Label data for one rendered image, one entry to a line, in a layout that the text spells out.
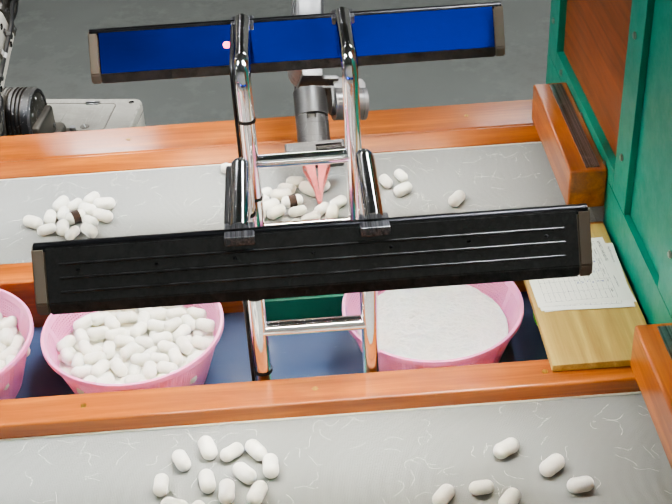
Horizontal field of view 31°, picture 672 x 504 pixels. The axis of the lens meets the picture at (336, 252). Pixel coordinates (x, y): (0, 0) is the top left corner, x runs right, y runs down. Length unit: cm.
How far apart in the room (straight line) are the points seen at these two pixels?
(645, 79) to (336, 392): 61
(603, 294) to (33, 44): 314
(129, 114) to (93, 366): 129
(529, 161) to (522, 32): 225
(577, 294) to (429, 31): 45
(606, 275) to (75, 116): 157
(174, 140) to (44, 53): 230
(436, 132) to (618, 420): 77
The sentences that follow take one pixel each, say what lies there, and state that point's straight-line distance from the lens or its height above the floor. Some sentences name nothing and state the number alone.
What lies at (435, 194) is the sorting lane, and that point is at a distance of 206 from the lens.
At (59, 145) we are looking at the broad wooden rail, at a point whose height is 77.
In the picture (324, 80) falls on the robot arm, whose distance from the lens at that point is 209.
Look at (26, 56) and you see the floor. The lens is 448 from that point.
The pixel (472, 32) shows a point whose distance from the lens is 182.
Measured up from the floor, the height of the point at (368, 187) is 112.
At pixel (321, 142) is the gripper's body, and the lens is 202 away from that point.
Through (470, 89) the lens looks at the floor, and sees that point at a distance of 399.
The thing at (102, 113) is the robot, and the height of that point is 47.
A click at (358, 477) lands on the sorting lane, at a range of 154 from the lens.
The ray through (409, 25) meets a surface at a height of 109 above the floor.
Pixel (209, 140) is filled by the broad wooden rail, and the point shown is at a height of 77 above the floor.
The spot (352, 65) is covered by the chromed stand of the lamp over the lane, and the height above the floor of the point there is 111.
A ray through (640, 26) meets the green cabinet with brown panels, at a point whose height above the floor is 114.
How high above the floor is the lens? 185
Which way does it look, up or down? 35 degrees down
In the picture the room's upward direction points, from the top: 3 degrees counter-clockwise
